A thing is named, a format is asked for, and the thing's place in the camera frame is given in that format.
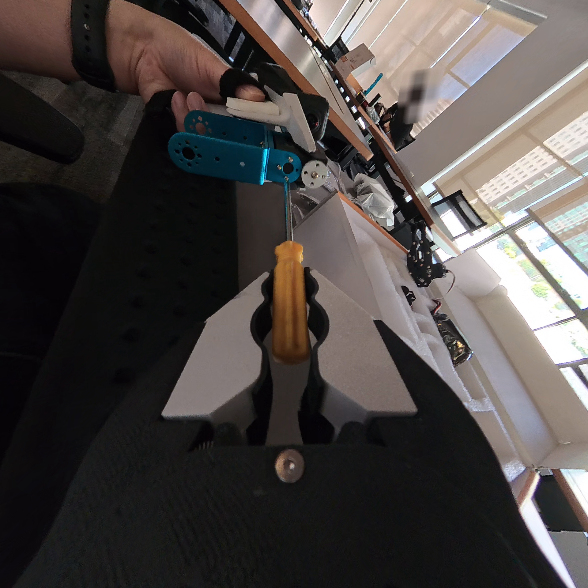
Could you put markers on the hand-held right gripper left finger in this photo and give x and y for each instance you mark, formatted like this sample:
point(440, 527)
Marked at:
point(216, 363)

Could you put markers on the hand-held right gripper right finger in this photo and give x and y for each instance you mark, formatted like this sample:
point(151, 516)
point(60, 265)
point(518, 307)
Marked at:
point(363, 367)

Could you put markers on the blue servo bracket assembly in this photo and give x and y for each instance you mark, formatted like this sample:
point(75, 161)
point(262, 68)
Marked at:
point(220, 154)

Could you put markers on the long wooden desk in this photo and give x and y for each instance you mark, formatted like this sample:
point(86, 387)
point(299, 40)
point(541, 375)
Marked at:
point(294, 43)
point(413, 183)

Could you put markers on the person's left hand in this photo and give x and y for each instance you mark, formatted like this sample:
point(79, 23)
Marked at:
point(160, 59)

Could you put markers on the blue tool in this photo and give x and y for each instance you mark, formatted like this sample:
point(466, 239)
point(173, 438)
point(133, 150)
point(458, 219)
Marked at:
point(374, 82)

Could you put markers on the white box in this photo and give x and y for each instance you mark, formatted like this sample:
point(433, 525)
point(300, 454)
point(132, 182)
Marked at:
point(356, 59)

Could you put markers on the small black servo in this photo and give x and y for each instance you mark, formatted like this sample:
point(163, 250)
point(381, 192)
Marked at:
point(410, 301)

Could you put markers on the clear plastic bag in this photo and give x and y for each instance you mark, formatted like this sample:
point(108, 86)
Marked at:
point(374, 200)

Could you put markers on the window roller blind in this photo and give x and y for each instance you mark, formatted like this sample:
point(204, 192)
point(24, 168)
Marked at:
point(436, 41)

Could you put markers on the white foam packaging tray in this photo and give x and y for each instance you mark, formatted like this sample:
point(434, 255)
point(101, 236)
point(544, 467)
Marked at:
point(505, 367)

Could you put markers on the black chair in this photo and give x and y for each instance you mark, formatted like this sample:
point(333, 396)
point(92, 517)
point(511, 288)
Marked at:
point(461, 211)

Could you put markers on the large window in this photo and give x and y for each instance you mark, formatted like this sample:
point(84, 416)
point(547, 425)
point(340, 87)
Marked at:
point(542, 229)

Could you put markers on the black wristband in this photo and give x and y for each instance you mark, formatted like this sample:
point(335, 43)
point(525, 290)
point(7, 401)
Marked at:
point(92, 46)

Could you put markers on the black chair armrest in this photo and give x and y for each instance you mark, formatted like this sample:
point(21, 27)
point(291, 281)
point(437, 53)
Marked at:
point(41, 124)

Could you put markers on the black metal robot bracket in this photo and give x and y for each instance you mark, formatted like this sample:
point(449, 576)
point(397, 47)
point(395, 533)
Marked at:
point(422, 257)

